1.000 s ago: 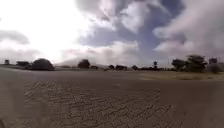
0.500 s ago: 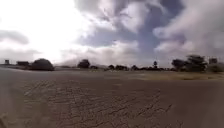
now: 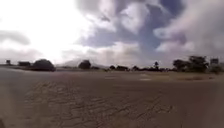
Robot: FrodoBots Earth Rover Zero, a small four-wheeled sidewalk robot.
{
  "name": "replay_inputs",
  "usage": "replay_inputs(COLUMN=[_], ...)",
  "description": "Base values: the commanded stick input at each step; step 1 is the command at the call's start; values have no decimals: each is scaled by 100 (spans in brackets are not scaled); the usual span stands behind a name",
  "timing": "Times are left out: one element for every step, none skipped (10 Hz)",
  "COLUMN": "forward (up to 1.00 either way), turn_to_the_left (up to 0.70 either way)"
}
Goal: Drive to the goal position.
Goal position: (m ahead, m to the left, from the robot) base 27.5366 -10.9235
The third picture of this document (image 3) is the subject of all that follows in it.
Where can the distant building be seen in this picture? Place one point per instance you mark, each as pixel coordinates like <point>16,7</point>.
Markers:
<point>214,62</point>

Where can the low dark bushes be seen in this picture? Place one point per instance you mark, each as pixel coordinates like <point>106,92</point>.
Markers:
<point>24,64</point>

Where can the dry grass verge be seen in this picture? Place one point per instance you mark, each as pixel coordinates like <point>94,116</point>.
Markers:
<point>193,76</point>

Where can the dark round tree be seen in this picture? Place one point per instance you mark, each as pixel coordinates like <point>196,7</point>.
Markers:
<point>84,64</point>

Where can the clump of dark trees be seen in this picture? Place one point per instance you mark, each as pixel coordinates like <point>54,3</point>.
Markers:
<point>193,64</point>

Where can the distant row of low trees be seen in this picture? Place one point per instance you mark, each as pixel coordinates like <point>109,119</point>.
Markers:
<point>123,68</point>

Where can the grey-brown asphalt road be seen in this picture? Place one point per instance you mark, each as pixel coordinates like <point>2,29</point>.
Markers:
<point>110,100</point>

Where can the large dark round bush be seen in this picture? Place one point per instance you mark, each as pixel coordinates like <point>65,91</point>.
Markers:
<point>43,65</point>

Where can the slim tall tree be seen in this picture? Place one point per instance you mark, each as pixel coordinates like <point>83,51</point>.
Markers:
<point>156,65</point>

